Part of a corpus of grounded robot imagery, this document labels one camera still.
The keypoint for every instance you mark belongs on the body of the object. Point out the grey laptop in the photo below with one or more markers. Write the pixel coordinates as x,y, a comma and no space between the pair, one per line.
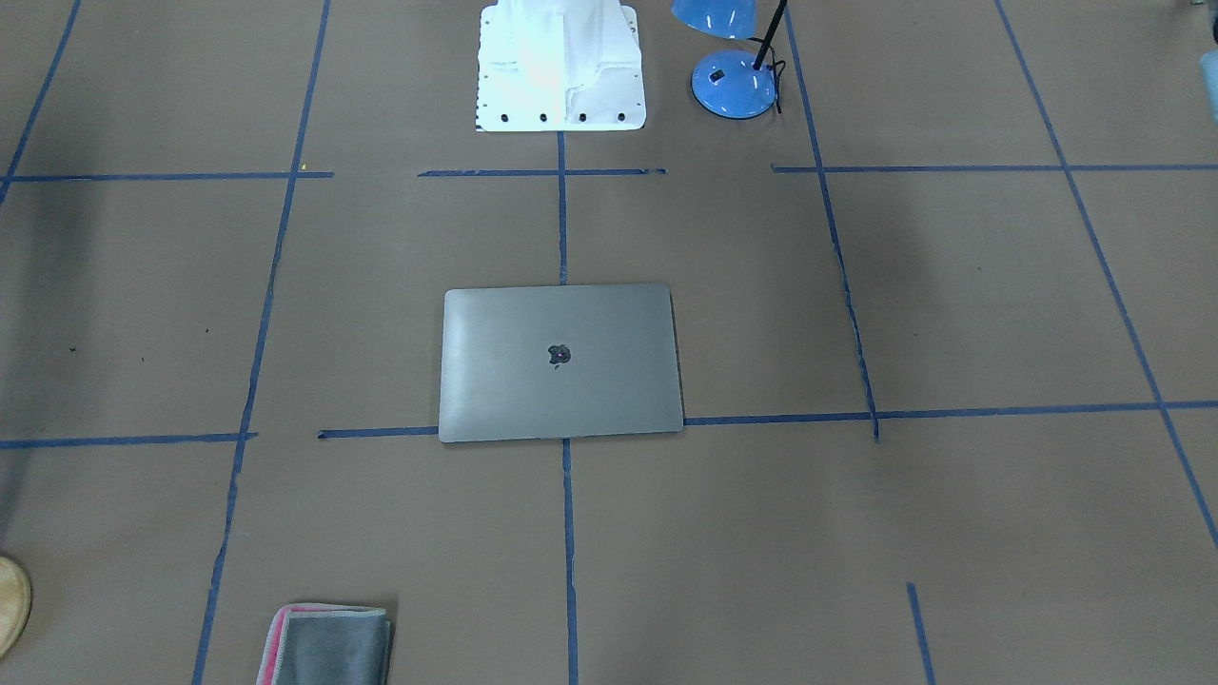
559,362

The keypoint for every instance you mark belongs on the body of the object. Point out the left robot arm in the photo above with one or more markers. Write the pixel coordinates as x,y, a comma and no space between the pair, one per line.
1208,65

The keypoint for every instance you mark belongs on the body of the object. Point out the blue desk lamp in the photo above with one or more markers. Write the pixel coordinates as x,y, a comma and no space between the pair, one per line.
734,84

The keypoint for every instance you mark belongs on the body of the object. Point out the folded grey pink cloth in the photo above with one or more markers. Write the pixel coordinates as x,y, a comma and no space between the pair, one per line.
318,643

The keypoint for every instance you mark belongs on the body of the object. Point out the wooden mug tree stand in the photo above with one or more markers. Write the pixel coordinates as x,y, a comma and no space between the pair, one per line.
16,602

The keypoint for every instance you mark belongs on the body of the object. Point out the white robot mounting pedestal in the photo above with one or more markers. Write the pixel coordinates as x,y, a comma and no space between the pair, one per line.
559,66

